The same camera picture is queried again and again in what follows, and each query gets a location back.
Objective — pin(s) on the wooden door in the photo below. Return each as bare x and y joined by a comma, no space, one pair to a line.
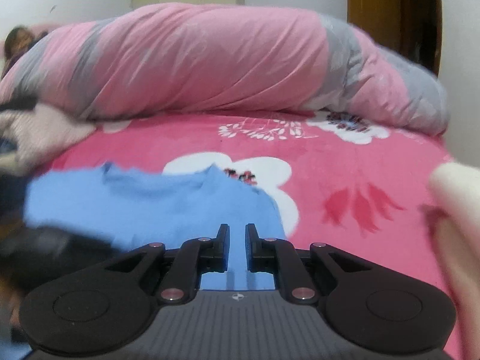
375,7

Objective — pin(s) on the checked knit sweater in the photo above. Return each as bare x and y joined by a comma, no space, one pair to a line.
45,131

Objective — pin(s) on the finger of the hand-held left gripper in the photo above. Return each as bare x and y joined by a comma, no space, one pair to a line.
75,247

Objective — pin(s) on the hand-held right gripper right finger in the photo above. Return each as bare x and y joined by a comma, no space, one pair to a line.
249,249

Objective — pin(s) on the pink grey duvet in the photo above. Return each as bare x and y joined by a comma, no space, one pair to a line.
206,56

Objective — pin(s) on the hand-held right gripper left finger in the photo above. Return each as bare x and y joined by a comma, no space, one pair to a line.
225,249

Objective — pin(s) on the blue t-shirt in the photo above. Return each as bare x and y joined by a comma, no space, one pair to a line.
150,202

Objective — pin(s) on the folded peach cloth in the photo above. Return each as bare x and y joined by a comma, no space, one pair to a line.
463,255

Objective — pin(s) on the pink floral blanket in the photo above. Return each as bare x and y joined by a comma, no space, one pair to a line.
375,157

